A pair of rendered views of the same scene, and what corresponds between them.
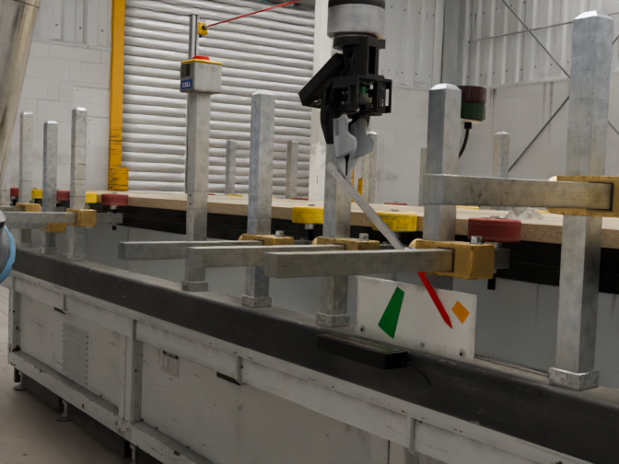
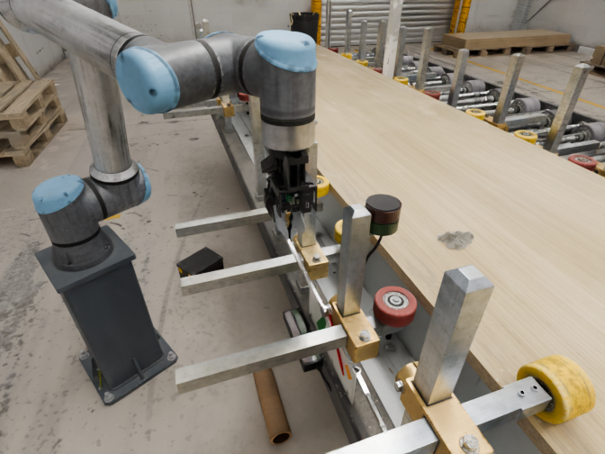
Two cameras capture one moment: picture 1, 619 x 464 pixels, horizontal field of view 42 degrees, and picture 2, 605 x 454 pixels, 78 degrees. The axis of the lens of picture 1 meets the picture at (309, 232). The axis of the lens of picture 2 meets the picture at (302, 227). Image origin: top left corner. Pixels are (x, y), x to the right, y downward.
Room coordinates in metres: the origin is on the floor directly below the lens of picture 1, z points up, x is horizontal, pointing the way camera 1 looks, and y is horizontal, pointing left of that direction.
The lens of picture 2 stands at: (0.70, -0.28, 1.43)
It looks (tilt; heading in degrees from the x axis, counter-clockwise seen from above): 35 degrees down; 18
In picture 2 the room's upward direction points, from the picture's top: straight up
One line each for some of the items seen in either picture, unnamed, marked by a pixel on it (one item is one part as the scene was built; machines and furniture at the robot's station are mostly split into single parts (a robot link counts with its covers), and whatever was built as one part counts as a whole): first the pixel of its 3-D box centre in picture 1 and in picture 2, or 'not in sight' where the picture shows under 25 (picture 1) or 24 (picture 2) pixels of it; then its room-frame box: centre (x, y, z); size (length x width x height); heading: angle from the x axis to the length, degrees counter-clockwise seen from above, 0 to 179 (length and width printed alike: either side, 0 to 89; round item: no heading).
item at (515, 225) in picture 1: (493, 252); (392, 318); (1.24, -0.29, 0.85); 0.08 x 0.08 x 0.11
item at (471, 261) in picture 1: (449, 258); (353, 324); (1.21, -0.21, 0.85); 0.13 x 0.06 x 0.05; 37
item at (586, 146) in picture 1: (583, 203); (426, 404); (1.03, -0.35, 0.94); 0.03 x 0.03 x 0.48; 37
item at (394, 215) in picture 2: (466, 96); (383, 208); (1.25, -0.24, 1.10); 0.06 x 0.06 x 0.02
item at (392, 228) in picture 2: (465, 111); (381, 221); (1.25, -0.24, 1.07); 0.06 x 0.06 x 0.02
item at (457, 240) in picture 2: (526, 213); (458, 236); (1.48, -0.40, 0.91); 0.09 x 0.07 x 0.02; 120
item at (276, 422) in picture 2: not in sight; (270, 400); (1.44, 0.10, 0.04); 0.30 x 0.08 x 0.08; 37
